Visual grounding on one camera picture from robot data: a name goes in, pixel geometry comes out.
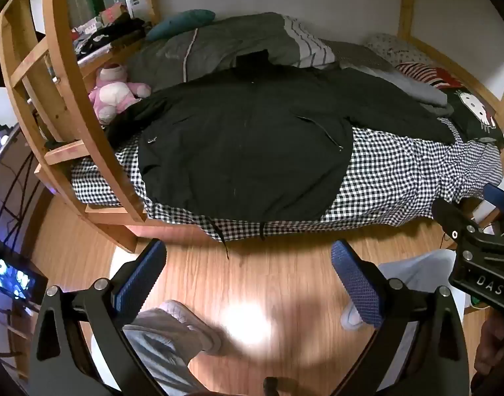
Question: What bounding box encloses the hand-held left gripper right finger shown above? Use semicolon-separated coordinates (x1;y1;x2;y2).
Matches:
330;240;472;396

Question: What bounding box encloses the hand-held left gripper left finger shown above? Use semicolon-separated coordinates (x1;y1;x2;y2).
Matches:
27;238;167;396

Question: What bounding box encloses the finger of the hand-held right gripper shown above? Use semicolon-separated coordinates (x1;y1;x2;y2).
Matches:
432;197;484;253
484;183;504;216

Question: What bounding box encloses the black jacket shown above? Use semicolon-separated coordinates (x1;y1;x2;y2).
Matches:
105;49;456;260

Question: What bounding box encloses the person's right hand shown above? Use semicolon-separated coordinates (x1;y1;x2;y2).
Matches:
471;311;504;396

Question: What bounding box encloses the quilted house slipper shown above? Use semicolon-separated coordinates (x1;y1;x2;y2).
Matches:
159;300;223;355
340;300;371;331

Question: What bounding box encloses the person's right leg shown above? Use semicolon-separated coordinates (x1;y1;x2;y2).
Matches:
378;249;459;298

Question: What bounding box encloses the person's leg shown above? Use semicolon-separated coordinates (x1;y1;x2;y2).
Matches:
122;307;211;396
378;249;459;298

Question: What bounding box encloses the black white checkered bed sheet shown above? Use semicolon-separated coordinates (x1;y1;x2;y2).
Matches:
70;117;504;243

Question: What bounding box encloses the person's left leg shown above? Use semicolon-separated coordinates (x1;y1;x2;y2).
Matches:
122;307;211;396

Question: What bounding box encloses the black cat-print pillow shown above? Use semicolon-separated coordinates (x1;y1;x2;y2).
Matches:
442;86;504;148

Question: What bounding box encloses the computer case with blue lights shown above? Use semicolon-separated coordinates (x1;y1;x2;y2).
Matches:
0;237;48;300

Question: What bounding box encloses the grey folded cloth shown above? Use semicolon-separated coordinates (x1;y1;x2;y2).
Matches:
338;66;454;117

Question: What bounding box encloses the red white striped pillow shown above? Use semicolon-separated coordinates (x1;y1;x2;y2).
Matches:
394;62;463;91

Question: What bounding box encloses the white dotted pillow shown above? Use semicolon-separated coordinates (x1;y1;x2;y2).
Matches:
363;33;435;67

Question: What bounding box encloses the pink plush toy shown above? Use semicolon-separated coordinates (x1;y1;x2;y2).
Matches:
89;63;152;124

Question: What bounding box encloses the small-checked pillow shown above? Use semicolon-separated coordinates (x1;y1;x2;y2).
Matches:
322;39;395;71

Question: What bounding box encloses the grey and white striped duvet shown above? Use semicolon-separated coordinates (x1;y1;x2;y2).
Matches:
126;12;337;93

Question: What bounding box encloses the black cloth pile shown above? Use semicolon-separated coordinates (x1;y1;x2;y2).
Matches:
76;16;147;56

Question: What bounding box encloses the teal pillow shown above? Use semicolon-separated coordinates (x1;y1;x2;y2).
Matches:
145;9;216;42

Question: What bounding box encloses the red box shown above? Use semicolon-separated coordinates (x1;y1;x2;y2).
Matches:
99;2;127;25

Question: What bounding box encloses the wooden bunk bed frame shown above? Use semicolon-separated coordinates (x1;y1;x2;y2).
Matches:
0;0;504;254

